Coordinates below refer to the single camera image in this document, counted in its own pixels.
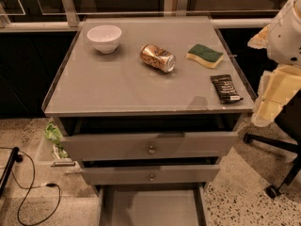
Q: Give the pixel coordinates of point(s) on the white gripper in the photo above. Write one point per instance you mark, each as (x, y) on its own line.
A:
(285, 38)

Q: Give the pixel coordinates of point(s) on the orange soda can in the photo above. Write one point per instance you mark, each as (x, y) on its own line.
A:
(158, 58)

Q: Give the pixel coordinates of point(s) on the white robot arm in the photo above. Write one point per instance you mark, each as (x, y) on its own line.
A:
(282, 41)

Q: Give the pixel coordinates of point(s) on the grey drawer cabinet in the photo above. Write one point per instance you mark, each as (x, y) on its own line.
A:
(95, 94)

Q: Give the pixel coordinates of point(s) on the grey middle drawer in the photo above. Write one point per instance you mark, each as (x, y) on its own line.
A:
(150, 175)

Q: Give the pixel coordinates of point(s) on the grey drawer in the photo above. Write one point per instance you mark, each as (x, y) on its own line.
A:
(148, 146)
(153, 205)
(150, 175)

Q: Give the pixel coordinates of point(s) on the grey bottom drawer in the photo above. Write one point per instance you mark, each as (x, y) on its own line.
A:
(153, 205)

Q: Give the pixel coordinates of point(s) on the grey top drawer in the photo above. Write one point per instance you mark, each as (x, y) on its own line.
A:
(148, 146)

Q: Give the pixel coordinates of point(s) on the black snack packet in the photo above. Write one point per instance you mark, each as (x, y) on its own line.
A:
(225, 89)

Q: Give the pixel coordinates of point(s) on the black office chair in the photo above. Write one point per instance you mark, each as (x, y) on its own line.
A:
(289, 121)

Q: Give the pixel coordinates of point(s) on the green and yellow sponge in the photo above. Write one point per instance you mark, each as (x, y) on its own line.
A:
(204, 56)

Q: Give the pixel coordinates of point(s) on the white ceramic bowl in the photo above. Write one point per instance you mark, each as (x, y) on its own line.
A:
(104, 38)

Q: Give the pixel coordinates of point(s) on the green bag in bin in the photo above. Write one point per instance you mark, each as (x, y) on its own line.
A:
(53, 134)

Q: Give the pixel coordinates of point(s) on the clear plastic bin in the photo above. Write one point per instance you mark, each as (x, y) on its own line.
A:
(44, 156)

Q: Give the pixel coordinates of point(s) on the black stand leg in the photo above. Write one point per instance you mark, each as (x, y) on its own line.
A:
(8, 167)

